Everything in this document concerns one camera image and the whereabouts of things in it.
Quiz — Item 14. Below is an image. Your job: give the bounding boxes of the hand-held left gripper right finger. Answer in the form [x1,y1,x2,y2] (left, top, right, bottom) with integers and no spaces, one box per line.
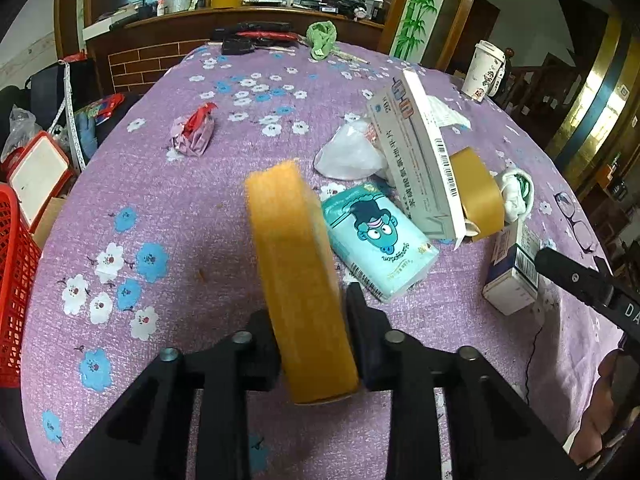
[345,282,581,480]

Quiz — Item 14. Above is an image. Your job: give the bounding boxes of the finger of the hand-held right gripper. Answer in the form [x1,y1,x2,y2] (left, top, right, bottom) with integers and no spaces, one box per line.
[534,247,616,311]

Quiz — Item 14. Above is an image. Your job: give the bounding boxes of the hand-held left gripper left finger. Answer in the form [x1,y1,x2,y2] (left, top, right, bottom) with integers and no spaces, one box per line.
[57,310,283,480]

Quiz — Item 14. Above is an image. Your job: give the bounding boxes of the small white blue box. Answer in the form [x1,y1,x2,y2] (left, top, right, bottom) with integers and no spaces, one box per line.
[482,220,543,316]

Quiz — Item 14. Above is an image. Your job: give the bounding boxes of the yellow packing tape roll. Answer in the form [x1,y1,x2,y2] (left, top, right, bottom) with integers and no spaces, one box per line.
[245,165,361,406]

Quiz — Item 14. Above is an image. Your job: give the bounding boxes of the white knit glove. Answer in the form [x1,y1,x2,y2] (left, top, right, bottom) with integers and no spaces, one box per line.
[492,167,536,223]

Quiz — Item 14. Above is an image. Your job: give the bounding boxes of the white plastic bag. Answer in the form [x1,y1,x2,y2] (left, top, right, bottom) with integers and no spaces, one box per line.
[314,117,388,179]

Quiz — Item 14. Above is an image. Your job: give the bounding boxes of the red plastic basket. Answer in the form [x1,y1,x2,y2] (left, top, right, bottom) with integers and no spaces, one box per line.
[0,183,43,388]

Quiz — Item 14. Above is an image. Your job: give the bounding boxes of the person's right hand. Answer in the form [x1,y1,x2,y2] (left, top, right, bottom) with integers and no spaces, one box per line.
[570,347,640,466]

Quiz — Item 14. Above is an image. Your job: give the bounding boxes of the eyeglasses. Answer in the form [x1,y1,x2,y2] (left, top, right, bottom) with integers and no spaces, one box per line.
[552,192,598,256]

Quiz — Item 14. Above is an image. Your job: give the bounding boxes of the teal cartoon tissue pack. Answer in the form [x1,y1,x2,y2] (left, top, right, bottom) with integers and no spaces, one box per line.
[320,182,441,303]

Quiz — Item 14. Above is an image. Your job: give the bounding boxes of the brown packing tape roll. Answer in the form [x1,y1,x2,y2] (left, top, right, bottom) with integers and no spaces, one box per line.
[447,147,506,241]

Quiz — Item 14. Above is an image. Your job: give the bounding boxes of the purple floral tablecloth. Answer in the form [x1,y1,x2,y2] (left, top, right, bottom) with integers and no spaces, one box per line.
[20,42,626,480]

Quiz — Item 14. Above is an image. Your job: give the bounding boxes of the long white cardboard box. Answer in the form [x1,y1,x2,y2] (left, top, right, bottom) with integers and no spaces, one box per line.
[365,69,471,251]

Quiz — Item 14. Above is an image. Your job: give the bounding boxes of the wooden stair railing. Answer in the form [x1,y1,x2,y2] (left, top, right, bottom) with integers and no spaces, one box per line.
[505,47,568,121]

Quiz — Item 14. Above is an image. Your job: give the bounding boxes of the white paper receipt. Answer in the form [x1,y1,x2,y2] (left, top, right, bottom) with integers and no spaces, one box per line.
[425,95,473,131]

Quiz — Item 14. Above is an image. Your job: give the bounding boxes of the white printed cup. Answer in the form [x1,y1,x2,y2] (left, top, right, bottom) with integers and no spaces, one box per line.
[460,40,511,103]

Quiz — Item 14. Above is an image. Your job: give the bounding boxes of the pink crumpled wrapper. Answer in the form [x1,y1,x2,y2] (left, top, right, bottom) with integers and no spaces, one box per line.
[170,102,218,157]

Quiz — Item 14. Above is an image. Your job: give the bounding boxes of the blue cloth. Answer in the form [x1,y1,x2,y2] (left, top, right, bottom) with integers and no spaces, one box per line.
[72,110,99,166]

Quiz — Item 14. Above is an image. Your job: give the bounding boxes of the white red-rimmed container lid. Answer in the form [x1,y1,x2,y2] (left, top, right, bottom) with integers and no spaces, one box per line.
[6,131,76,233]

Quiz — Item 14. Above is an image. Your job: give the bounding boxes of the red packet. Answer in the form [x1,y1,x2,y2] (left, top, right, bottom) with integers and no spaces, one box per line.
[75,92,126,126]

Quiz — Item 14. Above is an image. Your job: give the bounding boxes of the wooden stick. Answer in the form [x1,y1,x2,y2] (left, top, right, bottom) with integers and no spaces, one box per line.
[330,50,371,66]

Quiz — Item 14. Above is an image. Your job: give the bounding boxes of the white patterned stick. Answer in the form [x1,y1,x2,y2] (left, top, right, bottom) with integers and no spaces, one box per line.
[57,60,84,171]

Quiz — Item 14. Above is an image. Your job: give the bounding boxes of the black wallet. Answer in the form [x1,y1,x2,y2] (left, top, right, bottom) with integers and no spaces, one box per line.
[221,37,254,56]

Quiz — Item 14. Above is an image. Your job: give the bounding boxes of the green cloth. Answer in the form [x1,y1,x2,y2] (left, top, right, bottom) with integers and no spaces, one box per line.
[306,21,338,61]

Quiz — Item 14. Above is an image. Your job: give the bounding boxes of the black red pouch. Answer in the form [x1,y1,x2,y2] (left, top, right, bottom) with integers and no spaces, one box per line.
[210,21,301,45]

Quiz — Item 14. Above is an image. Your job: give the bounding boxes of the clear plastic bag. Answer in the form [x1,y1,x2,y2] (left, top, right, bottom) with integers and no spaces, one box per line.
[0,105,41,161]

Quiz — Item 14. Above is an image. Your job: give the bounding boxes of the dark bag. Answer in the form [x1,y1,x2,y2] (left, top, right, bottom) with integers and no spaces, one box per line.
[25,60,101,116]

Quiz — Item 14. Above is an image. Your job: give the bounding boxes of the black cable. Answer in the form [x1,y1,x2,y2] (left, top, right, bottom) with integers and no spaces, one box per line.
[522,322,546,406]

